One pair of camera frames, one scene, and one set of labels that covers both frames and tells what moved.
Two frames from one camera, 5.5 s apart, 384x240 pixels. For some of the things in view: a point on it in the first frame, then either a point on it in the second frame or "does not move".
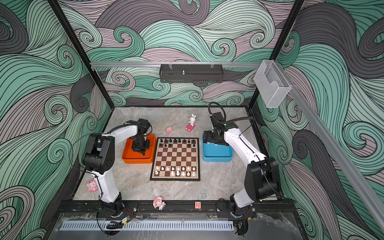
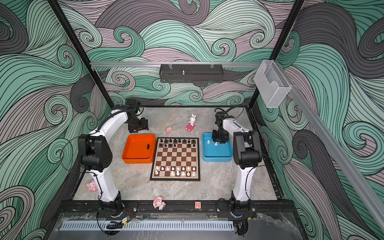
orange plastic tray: [129, 156] does not move
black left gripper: [147, 146] -> [144, 126]
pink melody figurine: [158, 202] does not move
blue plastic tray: [213, 153] does not move
